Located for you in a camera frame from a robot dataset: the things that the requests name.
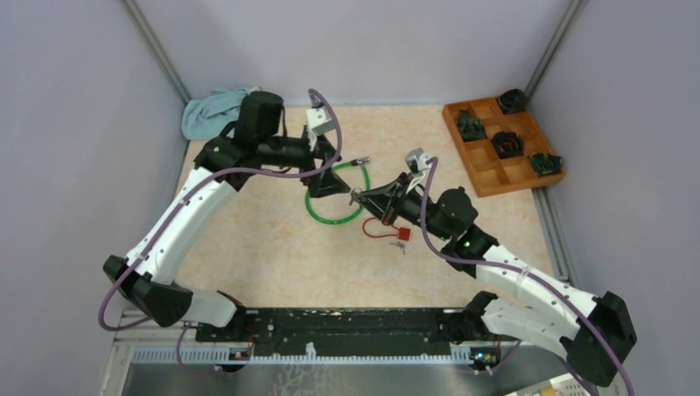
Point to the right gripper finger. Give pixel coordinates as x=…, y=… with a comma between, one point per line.
x=380, y=209
x=386, y=192

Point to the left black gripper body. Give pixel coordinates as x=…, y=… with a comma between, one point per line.
x=328, y=157

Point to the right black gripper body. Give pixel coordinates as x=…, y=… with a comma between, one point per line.
x=409, y=205

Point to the silver key pair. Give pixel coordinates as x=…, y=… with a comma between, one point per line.
x=401, y=246
x=355, y=195

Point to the red cable padlock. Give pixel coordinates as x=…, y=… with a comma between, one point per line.
x=374, y=228

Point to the green cable lock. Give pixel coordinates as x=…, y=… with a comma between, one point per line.
x=357, y=162

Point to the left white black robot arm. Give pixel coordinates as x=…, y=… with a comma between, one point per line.
x=257, y=143

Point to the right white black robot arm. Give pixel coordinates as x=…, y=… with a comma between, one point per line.
x=593, y=334

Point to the dark green flower left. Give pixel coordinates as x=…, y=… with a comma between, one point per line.
x=470, y=127

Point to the dark green flower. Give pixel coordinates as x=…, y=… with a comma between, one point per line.
x=470, y=127
x=545, y=164

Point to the orange wooden compartment tray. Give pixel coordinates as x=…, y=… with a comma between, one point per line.
x=491, y=175

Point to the dark orange flower centre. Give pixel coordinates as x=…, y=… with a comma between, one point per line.
x=507, y=144

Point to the light blue cloth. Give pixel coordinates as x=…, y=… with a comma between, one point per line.
x=204, y=119

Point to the dark green flower right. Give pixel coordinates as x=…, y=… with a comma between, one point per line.
x=545, y=164

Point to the dark flower top corner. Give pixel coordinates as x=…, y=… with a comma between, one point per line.
x=512, y=101

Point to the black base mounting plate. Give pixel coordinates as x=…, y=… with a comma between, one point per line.
x=393, y=332

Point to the white plastic basket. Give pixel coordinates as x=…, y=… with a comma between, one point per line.
x=559, y=386

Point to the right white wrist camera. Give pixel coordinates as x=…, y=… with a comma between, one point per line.
x=417, y=162

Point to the aluminium frame rail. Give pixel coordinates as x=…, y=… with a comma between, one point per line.
x=480, y=355

